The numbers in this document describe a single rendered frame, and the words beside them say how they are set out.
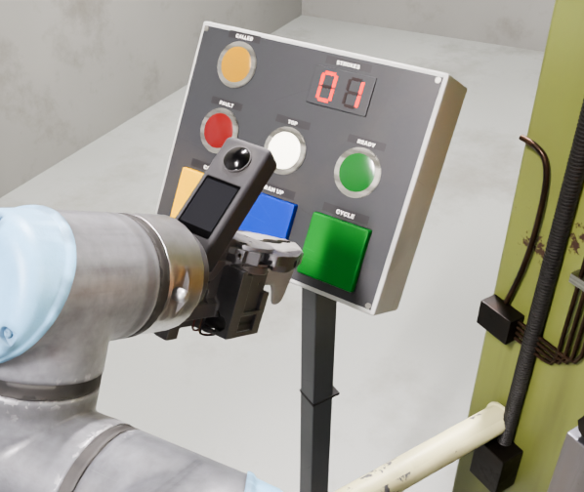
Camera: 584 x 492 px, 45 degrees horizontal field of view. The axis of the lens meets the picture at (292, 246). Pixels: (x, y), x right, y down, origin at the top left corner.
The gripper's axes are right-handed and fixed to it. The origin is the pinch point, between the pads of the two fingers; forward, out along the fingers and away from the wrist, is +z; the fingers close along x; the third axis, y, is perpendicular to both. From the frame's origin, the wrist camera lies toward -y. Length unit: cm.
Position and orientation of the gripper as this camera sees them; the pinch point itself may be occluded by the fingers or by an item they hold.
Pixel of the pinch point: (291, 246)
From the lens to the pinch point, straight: 71.7
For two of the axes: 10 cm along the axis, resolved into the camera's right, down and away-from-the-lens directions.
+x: 8.4, 3.1, -4.5
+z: 4.8, 0.0, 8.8
